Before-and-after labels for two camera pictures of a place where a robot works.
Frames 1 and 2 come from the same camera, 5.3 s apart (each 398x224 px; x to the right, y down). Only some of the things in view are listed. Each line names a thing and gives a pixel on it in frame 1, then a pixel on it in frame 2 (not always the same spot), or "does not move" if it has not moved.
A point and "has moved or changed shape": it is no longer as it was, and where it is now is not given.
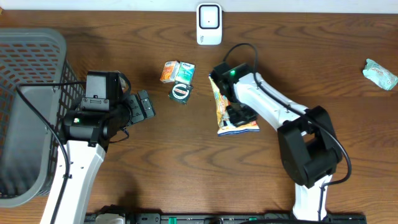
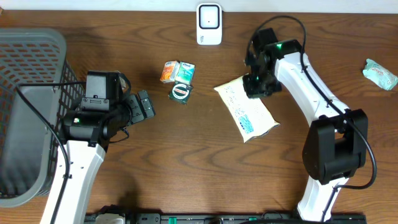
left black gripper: [137, 102] does not move
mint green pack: [379, 75] does not move
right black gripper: [236, 119] to [250, 90]
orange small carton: [170, 71] does not move
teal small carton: [185, 73] does not move
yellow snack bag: [224, 124] has moved or changed shape
